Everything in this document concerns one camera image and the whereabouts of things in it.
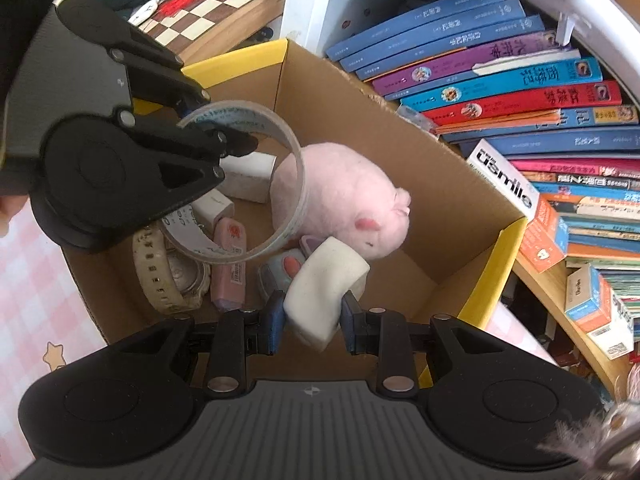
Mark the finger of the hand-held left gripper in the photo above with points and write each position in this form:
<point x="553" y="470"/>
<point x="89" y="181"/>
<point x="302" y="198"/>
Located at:
<point x="200" y="141"/>
<point x="155" y="72"/>

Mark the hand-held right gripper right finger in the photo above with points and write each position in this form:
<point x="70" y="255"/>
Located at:
<point x="350" y="325"/>

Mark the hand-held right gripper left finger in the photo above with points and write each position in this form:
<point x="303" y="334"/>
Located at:
<point x="274" y="320"/>

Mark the cream rounded block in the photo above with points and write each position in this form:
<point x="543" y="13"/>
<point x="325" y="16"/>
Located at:
<point x="322" y="285"/>

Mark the large white charger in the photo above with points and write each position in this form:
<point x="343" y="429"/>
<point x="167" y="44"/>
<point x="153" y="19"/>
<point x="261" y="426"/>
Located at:
<point x="247" y="180"/>

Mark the small white charger plug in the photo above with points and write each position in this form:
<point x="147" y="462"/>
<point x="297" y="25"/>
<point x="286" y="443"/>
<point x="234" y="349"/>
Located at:
<point x="215" y="207"/>

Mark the clear printed tape roll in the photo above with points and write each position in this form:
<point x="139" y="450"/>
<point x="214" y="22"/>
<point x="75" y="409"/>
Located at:
<point x="190" y="235"/>

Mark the pink plush pig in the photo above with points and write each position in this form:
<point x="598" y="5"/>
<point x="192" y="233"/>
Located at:
<point x="340" y="185"/>

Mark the yellow cardboard box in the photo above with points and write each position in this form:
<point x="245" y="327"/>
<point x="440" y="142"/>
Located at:
<point x="400" y="160"/>

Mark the pink checked desktop mat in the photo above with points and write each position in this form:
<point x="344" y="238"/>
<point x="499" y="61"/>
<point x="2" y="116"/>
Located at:
<point x="35" y="310"/>

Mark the person's left hand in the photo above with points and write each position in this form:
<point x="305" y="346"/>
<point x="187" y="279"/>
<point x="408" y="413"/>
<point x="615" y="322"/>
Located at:
<point x="10" y="217"/>

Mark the grey and orange toy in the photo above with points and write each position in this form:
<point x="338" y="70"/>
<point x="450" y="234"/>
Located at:
<point x="280" y="275"/>

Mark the pink rectangular case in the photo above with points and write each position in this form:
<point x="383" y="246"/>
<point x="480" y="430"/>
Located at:
<point x="227" y="280"/>

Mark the cream wristwatch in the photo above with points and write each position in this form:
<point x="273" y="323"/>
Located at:
<point x="150" y="265"/>

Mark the white box with black print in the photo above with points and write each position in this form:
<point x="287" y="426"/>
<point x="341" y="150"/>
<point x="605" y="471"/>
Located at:
<point x="502" y="180"/>

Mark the orange and blue small box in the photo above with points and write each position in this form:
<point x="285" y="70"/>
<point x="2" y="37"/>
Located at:
<point x="545" y="235"/>

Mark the blue and white small box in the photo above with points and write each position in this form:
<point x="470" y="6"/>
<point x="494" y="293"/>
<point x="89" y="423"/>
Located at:
<point x="590" y="305"/>

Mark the row of colourful books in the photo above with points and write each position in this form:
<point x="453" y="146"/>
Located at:
<point x="525" y="105"/>

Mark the white plastic board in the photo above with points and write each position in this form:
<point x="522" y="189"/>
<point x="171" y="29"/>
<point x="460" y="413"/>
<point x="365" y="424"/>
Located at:
<point x="590" y="5"/>

